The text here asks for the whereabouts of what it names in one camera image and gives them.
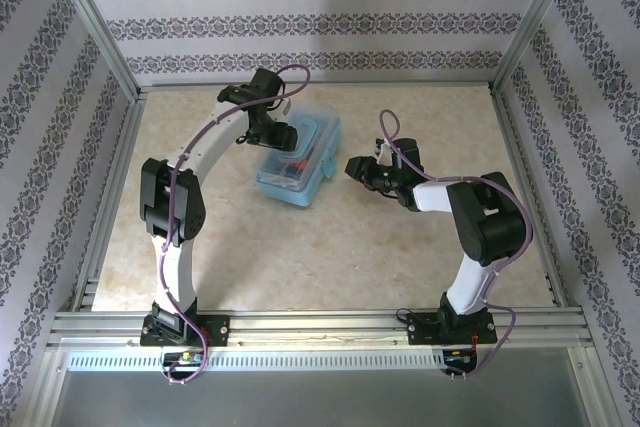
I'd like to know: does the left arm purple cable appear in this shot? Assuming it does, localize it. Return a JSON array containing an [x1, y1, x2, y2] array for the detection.
[[157, 64, 311, 386]]

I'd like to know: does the aluminium side rail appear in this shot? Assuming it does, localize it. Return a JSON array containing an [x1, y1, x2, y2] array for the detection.
[[491, 91, 574, 309], [69, 94, 149, 313]]

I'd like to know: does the aluminium frame post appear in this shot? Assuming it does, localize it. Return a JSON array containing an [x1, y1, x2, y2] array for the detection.
[[489, 0, 586, 96], [42, 0, 144, 101]]

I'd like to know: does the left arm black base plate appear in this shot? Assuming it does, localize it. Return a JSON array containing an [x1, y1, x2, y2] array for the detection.
[[139, 314, 232, 348]]

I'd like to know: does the slotted grey cable duct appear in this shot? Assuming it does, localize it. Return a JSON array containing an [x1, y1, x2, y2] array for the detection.
[[66, 350, 448, 372]]

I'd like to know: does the clear plastic toolbox lid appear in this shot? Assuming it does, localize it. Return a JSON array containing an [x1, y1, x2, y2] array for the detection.
[[255, 100, 342, 188]]

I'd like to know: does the grey metal panel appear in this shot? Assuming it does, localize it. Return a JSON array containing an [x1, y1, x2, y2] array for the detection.
[[49, 370, 591, 427]]

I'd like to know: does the aluminium cross rail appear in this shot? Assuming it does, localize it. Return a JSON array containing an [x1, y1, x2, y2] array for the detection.
[[137, 80, 494, 93]]

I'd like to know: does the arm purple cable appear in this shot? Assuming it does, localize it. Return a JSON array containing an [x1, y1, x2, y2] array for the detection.
[[157, 64, 311, 386], [379, 109, 534, 381]]

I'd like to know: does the light blue toolbox base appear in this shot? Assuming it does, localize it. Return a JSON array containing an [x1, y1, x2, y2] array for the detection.
[[254, 100, 343, 209]]

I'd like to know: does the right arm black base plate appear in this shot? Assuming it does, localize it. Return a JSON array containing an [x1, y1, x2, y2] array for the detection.
[[406, 310, 497, 347]]

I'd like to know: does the wide aluminium mounting rail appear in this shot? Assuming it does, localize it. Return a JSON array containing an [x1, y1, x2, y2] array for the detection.
[[47, 309, 594, 348]]

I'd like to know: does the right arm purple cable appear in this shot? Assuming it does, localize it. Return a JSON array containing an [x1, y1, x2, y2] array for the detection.
[[379, 109, 534, 381]]

